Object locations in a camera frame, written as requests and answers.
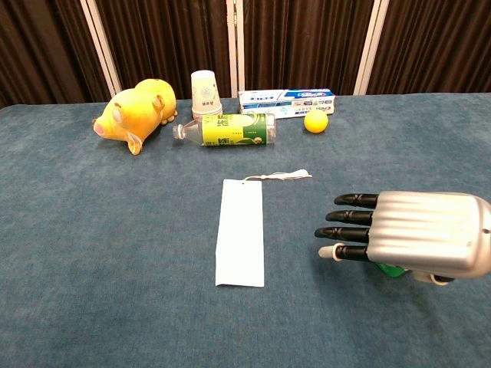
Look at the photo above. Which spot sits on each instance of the green-label plastic bottle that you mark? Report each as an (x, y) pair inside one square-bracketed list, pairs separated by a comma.
[(230, 130)]

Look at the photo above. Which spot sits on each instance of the white paper cup stack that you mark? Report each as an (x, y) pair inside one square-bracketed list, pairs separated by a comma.
[(206, 94)]

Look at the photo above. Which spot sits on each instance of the yellow green small box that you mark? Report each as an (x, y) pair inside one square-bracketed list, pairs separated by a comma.
[(391, 270)]

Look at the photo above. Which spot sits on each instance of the small yellow ball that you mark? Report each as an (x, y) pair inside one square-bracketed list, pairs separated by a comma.
[(316, 122)]

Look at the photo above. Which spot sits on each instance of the white blue toothpaste box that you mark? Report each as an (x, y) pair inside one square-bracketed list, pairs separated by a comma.
[(285, 102)]

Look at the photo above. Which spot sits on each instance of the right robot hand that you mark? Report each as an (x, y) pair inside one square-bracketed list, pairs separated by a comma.
[(426, 234)]

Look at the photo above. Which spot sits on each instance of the blue table cloth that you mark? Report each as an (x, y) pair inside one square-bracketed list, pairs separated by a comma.
[(115, 249)]

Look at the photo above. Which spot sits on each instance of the dark curtain partition panel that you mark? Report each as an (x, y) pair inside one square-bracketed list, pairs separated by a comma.
[(169, 38), (437, 42), (303, 42), (42, 46)]

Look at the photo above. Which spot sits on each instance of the white bookmark with tassel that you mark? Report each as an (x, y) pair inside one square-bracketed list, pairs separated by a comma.
[(239, 234)]

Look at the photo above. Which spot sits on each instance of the yellow plush pig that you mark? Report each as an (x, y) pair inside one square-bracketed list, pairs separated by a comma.
[(134, 113)]

